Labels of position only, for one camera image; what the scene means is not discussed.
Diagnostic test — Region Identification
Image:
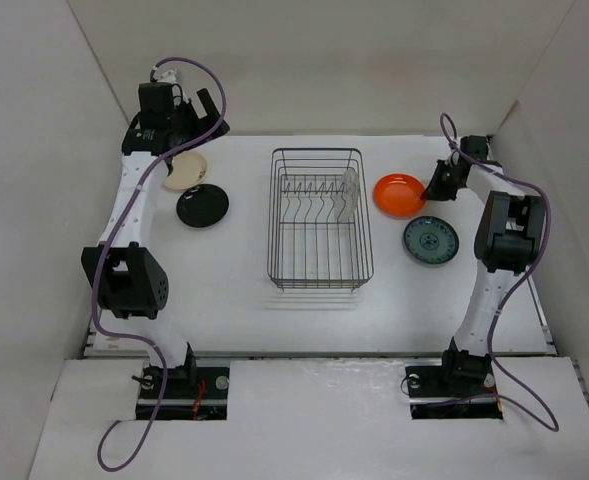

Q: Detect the black plate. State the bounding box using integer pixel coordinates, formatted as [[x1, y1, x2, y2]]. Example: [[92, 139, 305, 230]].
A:
[[176, 184, 229, 228]]

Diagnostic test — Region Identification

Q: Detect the orange plate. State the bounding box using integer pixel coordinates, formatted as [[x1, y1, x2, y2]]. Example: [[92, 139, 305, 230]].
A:
[[373, 173, 425, 218]]

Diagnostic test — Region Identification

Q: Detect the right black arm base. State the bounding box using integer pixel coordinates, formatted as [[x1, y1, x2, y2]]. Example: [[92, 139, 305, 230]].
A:
[[401, 365, 503, 420]]

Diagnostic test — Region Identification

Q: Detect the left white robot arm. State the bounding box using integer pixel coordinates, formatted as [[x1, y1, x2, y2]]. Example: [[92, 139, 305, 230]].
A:
[[81, 80, 229, 397]]

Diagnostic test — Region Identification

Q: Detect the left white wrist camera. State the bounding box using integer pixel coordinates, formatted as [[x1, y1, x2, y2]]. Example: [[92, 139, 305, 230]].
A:
[[149, 68, 183, 87]]

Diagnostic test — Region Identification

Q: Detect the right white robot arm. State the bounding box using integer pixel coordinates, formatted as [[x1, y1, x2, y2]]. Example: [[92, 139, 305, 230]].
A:
[[421, 135, 546, 398]]

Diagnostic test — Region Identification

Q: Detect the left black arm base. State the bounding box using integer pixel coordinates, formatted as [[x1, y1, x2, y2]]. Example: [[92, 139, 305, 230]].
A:
[[132, 366, 230, 421]]

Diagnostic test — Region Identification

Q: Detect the clear glass plate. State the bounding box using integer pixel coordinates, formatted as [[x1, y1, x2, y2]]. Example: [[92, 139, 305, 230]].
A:
[[332, 168, 360, 223]]

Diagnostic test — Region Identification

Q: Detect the blue patterned plate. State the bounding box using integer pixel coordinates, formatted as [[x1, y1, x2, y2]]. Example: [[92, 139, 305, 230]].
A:
[[402, 216, 460, 266]]

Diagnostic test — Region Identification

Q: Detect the grey wire dish rack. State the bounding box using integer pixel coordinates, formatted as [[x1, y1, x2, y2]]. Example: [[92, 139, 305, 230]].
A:
[[267, 147, 374, 291]]

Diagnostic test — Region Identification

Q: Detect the cream plate with flowers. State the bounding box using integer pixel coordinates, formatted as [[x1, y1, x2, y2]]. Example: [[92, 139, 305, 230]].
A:
[[163, 152, 208, 191]]

